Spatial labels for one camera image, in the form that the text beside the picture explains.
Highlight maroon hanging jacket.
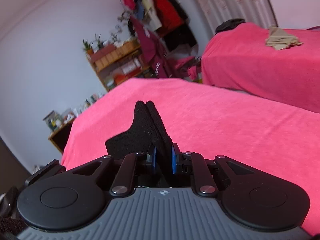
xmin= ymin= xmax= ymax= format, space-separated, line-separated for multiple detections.
xmin=129 ymin=16 xmax=174 ymax=80

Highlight red hanging jacket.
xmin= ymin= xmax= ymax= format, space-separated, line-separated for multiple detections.
xmin=149 ymin=0 xmax=186 ymax=32

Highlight beige cloth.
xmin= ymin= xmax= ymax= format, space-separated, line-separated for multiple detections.
xmin=265 ymin=26 xmax=304 ymax=51

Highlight dark cloth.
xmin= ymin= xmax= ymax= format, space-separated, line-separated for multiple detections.
xmin=215 ymin=18 xmax=246 ymax=34

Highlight blue hanging garment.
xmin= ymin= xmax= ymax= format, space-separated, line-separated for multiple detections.
xmin=136 ymin=2 xmax=146 ymax=21

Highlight wooden shelf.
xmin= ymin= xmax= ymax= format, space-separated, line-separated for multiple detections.
xmin=86 ymin=39 xmax=151 ymax=92

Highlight far pink covered bed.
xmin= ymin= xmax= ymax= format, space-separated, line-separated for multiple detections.
xmin=200 ymin=22 xmax=320 ymax=114

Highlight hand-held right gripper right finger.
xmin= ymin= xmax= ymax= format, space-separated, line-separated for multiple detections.
xmin=170 ymin=142 xmax=256 ymax=197

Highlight pale window curtain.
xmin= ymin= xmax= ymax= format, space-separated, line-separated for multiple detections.
xmin=184 ymin=0 xmax=278 ymax=34

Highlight potted green plant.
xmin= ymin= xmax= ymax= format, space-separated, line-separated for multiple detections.
xmin=94 ymin=33 xmax=105 ymax=51
xmin=82 ymin=39 xmax=95 ymax=56

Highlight black hanging garment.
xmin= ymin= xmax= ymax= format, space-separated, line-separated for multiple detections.
xmin=162 ymin=23 xmax=198 ymax=53

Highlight black pants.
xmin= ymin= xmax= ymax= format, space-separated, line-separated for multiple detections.
xmin=105 ymin=100 xmax=181 ymax=188

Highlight beige hanging garment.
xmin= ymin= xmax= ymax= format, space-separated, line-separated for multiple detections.
xmin=142 ymin=0 xmax=163 ymax=32

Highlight pink clothes pile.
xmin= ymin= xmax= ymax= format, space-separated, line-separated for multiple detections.
xmin=174 ymin=56 xmax=203 ymax=81

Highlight low wooden cabinet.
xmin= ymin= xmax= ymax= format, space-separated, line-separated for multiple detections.
xmin=48 ymin=116 xmax=76 ymax=155

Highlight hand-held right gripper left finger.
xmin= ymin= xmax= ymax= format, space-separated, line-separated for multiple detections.
xmin=66 ymin=144 xmax=158 ymax=197

